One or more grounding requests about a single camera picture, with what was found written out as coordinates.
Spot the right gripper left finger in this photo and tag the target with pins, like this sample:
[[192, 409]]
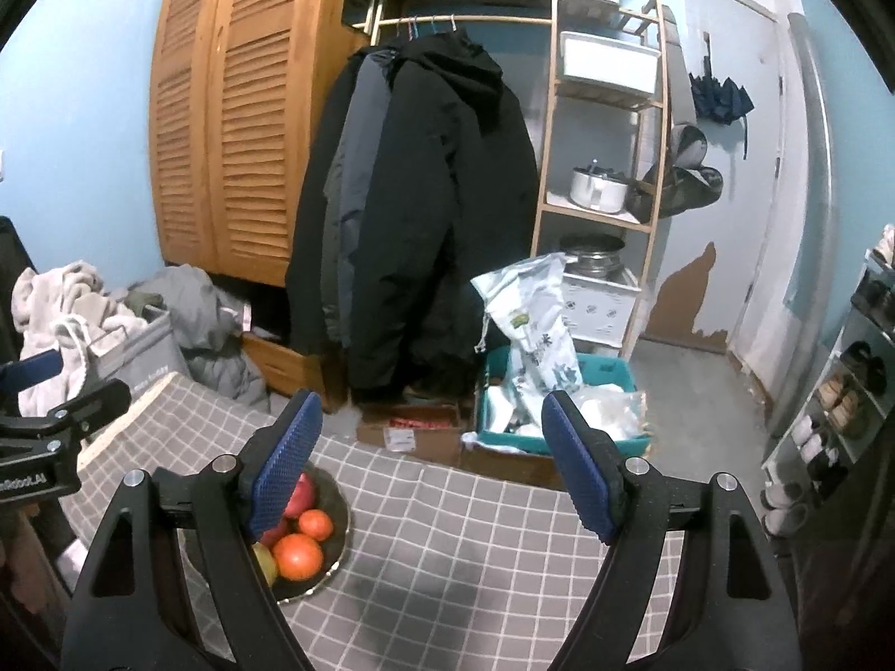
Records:
[[131, 608]]

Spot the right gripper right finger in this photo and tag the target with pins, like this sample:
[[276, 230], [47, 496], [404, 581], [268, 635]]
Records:
[[729, 609]]

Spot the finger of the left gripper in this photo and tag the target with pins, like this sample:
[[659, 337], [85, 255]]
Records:
[[17, 376], [37, 437]]

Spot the yellow-green pear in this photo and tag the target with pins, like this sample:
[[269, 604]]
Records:
[[267, 563]]

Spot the large orange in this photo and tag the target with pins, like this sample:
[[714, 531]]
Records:
[[298, 557]]

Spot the dark red apple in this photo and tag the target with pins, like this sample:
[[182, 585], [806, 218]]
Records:
[[270, 538]]

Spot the small tangerine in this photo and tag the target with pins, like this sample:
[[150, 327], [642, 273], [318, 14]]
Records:
[[316, 524]]

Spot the person's hand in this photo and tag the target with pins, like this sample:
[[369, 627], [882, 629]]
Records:
[[31, 582]]

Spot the white pink blanket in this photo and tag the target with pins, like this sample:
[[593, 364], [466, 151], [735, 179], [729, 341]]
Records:
[[66, 309]]

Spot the grey fabric storage bin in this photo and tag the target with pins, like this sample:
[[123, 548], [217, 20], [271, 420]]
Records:
[[142, 359]]

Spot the grey crumpled jacket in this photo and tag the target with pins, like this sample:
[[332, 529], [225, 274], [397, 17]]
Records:
[[208, 329]]

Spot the wooden drawer box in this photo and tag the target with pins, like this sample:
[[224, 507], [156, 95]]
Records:
[[286, 371]]

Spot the shoe rack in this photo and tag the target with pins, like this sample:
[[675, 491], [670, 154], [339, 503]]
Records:
[[848, 402]]

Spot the dark glass scalloped plate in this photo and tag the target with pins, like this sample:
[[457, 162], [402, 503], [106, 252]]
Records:
[[331, 500]]

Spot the grey checked tablecloth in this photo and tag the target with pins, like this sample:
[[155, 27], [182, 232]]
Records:
[[445, 569]]

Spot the white storage drawer box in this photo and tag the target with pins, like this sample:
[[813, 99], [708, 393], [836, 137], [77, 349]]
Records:
[[598, 310]]

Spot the teal plastic crate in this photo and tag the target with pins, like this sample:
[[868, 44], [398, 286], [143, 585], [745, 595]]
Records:
[[511, 414]]

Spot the cardboard box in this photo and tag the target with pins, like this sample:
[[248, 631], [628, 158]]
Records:
[[429, 432]]

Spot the white printed rice bag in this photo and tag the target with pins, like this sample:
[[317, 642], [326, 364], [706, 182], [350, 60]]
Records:
[[525, 301]]

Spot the grey hanging jacket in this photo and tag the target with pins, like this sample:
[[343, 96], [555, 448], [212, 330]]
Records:
[[346, 189]]

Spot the wooden louvered wardrobe doors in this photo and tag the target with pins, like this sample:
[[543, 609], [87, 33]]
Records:
[[236, 93]]

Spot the black hanging coat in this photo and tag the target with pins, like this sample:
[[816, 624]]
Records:
[[452, 196]]

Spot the steel cooking pot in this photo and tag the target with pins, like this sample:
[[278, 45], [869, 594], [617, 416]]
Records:
[[599, 189]]

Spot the wooden shelf rack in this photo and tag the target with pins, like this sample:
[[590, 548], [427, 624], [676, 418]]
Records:
[[607, 99]]

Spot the dark blue umbrella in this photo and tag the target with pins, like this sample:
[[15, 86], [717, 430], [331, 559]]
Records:
[[723, 103]]

